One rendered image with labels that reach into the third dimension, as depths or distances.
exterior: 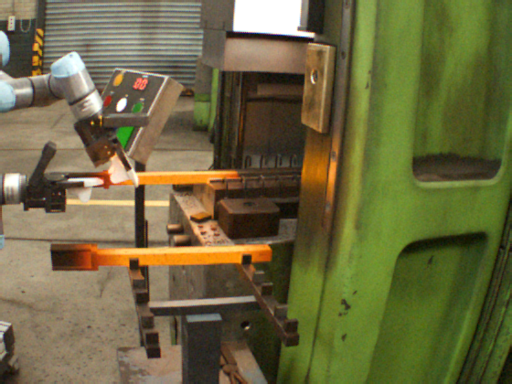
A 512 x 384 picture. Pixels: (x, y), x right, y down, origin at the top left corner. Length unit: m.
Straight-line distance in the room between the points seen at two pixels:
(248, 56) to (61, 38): 8.27
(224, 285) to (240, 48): 0.53
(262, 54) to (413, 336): 0.75
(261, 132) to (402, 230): 0.67
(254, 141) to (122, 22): 7.82
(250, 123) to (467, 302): 0.79
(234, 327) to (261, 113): 0.62
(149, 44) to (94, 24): 1.08
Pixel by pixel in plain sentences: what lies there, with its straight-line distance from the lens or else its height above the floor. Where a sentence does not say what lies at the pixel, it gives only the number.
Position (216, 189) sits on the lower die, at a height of 0.99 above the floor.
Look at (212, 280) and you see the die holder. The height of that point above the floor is 0.83.
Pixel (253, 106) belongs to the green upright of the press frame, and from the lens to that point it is 1.54.
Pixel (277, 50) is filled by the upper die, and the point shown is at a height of 1.32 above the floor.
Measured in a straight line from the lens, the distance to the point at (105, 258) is 0.98.
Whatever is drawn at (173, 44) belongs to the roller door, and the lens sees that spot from 9.27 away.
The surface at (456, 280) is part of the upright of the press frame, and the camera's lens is 1.29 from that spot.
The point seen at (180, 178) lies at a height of 1.00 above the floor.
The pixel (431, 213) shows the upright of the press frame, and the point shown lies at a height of 1.06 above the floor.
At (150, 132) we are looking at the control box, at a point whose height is 1.02.
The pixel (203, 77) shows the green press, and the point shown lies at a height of 0.67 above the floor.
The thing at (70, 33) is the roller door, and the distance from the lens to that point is 9.37.
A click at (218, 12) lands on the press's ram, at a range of 1.28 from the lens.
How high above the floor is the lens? 1.39
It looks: 18 degrees down
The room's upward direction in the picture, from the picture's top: 5 degrees clockwise
